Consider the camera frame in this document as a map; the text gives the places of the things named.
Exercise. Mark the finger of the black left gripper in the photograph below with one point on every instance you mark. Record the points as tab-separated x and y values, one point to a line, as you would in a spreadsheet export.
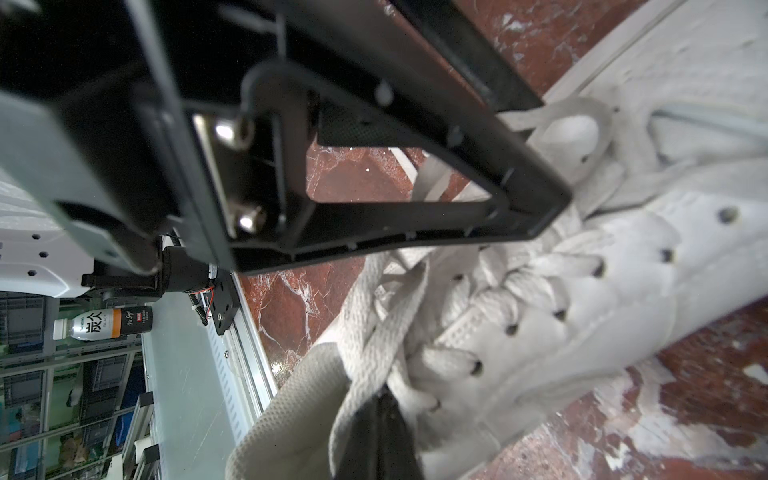
420	180

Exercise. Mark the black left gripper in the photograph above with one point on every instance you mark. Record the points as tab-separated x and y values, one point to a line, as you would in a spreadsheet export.
97	106

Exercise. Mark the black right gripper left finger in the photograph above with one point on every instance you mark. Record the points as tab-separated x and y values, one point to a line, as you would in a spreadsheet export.
360	457

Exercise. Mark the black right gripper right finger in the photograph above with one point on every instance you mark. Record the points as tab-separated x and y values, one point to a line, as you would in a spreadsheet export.
396	457

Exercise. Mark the white shoelace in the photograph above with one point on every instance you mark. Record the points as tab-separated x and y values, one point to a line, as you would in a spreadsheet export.
411	321

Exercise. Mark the white sneaker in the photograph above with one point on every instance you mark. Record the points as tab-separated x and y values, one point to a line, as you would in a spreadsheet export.
661	131

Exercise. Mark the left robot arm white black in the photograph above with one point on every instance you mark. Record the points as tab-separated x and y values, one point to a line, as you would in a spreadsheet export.
42	258

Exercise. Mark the drink bottle black label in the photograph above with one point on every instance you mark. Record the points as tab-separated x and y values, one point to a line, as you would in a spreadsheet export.
105	324

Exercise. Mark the aluminium frame rail base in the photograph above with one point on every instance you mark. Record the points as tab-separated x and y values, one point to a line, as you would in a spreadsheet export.
245	375

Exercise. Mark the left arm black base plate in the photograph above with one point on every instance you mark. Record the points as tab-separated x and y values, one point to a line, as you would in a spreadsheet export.
218	303

